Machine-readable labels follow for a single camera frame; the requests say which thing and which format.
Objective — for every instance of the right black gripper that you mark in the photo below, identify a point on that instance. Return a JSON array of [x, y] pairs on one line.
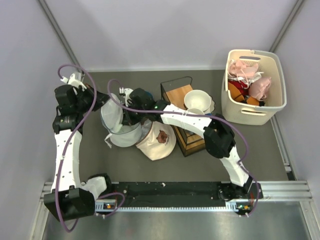
[[126, 121]]

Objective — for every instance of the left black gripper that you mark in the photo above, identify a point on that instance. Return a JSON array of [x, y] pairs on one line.
[[101, 98]]

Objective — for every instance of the white mesh laundry bag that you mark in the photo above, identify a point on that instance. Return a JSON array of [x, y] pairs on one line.
[[119, 134]]

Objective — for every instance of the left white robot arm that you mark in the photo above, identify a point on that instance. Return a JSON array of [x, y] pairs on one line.
[[69, 198]]

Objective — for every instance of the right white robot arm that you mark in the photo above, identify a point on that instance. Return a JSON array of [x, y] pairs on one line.
[[218, 135]]

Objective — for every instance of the beige bear insulated lunch bag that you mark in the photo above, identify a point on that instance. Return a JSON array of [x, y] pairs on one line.
[[157, 140]]

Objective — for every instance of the white bra in basket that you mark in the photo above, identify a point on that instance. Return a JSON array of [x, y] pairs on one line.
[[245, 80]]

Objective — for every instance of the cream plastic laundry basket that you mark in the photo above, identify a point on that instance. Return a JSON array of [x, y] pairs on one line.
[[276, 100]]

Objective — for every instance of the blue ceramic bowl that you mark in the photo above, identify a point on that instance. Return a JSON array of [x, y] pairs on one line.
[[149, 94]]

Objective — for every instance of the blue white mug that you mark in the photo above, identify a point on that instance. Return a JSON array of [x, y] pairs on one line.
[[197, 112]]

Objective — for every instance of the white ceramic bowl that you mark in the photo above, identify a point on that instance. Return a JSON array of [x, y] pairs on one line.
[[197, 99]]

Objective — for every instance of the white scalloped plate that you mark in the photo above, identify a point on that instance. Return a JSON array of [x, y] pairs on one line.
[[211, 107]]

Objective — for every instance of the red orange garment in basket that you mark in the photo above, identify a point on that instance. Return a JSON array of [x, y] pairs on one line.
[[241, 95]]

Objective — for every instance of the pink garment in basket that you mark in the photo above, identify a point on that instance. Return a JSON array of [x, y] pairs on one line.
[[259, 89]]

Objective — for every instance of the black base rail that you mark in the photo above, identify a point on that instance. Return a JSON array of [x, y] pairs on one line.
[[179, 194]]

